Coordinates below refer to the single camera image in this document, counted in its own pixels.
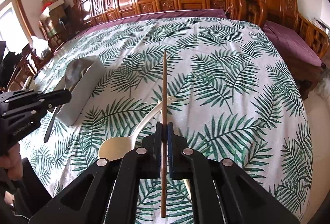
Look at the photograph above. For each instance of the beige plastic ladle spoon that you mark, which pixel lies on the beige plastic ladle spoon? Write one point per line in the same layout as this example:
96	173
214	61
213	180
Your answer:
115	148

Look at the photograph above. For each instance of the stacked cardboard boxes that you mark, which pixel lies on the stacked cardboard boxes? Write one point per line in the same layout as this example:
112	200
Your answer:
52	18

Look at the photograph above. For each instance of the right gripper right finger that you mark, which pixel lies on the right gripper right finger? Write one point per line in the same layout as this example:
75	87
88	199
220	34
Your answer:
221	191

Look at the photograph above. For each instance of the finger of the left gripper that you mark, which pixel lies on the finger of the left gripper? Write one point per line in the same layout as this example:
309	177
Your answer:
53	99

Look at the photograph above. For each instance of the palm leaf patterned tablecloth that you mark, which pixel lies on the palm leaf patterned tablecloth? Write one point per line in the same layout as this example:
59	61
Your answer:
235	98

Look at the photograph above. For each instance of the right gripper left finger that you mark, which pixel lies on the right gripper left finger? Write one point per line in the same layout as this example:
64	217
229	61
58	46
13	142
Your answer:
106	192

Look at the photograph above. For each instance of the purple seat cushion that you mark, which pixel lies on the purple seat cushion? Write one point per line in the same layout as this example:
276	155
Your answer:
290	44

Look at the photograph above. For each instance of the dark brown wooden chopstick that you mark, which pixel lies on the dark brown wooden chopstick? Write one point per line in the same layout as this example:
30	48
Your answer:
163	169

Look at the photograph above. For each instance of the purple sofa seat cover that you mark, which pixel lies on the purple sofa seat cover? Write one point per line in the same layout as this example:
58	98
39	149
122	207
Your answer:
217	13

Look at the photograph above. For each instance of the person's left hand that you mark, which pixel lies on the person's left hand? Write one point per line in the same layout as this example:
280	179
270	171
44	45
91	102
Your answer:
12	162

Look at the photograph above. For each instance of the carved wooden armchair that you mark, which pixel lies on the carved wooden armchair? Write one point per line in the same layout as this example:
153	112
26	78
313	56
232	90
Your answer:
285	13

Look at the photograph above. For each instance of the grey utensil tray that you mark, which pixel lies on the grey utensil tray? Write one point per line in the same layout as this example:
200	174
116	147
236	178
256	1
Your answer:
95	70

